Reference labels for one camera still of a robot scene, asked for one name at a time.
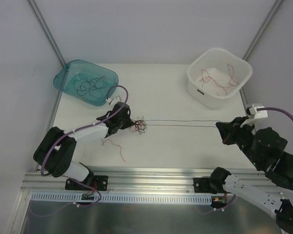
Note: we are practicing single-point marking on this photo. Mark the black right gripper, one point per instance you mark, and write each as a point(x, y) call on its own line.
point(230, 130)

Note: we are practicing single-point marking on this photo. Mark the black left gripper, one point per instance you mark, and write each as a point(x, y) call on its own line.
point(122, 117)

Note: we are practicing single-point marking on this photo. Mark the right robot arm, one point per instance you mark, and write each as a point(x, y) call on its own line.
point(281, 209)

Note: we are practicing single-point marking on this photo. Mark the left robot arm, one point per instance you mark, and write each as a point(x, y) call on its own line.
point(55, 152)

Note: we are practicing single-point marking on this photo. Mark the teal transparent plastic tray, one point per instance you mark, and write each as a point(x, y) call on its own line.
point(86, 81)

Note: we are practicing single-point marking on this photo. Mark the white plastic basket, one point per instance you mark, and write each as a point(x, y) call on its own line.
point(216, 76)

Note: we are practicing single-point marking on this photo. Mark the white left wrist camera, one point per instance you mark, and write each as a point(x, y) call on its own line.
point(114, 100)

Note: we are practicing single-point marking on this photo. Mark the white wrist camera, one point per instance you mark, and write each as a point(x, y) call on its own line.
point(254, 115)
point(114, 100)

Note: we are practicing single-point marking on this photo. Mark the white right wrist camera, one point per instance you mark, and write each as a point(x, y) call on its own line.
point(254, 115)

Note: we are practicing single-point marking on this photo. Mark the aluminium frame rail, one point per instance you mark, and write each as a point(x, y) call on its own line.
point(126, 180)

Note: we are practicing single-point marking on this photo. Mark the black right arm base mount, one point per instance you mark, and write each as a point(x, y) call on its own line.
point(205, 185)

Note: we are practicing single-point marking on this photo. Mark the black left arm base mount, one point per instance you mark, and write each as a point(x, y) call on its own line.
point(98, 182)

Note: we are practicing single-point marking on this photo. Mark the white slotted cable duct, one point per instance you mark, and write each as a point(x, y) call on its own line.
point(123, 198)

